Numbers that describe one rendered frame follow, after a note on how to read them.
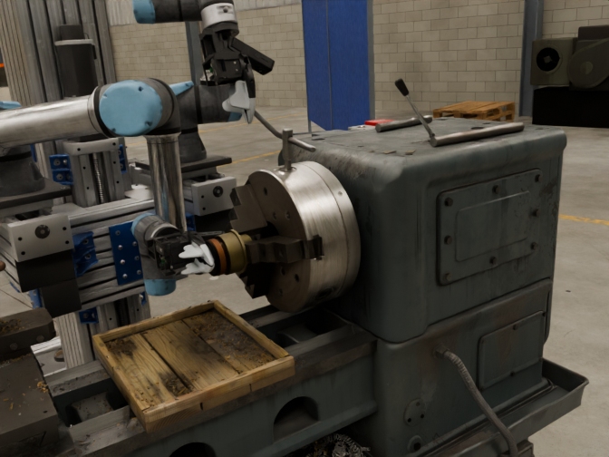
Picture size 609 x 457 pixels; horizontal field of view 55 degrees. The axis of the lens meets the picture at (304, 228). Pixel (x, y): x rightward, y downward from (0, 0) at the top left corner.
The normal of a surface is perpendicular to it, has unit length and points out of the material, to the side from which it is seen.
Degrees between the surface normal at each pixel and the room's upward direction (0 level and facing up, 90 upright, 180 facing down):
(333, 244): 82
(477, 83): 90
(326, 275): 104
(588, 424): 0
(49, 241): 90
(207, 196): 90
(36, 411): 0
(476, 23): 90
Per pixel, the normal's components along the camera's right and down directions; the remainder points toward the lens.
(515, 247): 0.54, 0.22
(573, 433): -0.06, -0.95
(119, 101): 0.03, 0.29
